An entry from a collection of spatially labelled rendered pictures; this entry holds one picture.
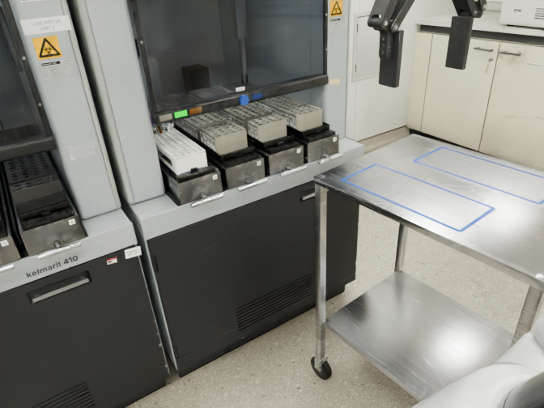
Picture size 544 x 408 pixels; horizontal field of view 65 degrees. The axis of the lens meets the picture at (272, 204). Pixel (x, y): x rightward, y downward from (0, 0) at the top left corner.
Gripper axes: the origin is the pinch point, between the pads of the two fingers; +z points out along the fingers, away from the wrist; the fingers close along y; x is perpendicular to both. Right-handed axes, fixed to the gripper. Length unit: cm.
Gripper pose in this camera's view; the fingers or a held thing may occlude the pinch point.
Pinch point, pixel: (424, 68)
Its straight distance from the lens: 65.5
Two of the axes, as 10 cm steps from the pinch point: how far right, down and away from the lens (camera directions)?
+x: -5.4, -3.9, 7.4
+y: 8.4, -3.1, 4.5
